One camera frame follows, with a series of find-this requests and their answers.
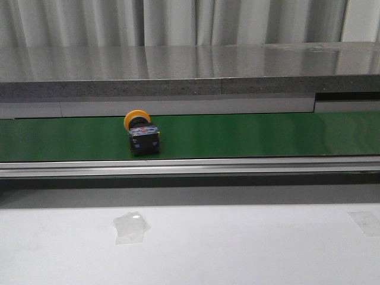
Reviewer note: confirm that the yellow push button switch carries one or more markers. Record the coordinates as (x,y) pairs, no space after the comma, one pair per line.
(144,136)

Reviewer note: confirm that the clear tape patch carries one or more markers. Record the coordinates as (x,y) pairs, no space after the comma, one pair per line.
(130,228)

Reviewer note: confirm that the green conveyor belt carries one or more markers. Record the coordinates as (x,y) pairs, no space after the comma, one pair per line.
(193,136)

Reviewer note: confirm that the grey stone countertop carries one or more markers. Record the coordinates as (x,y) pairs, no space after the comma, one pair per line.
(72,73)

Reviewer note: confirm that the clear tape strip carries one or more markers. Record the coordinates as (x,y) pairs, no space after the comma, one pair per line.
(367,222)

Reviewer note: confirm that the white pleated curtain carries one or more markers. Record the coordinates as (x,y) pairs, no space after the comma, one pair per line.
(180,23)

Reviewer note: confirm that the aluminium conveyor side rail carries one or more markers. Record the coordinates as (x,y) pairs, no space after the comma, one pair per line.
(170,167)

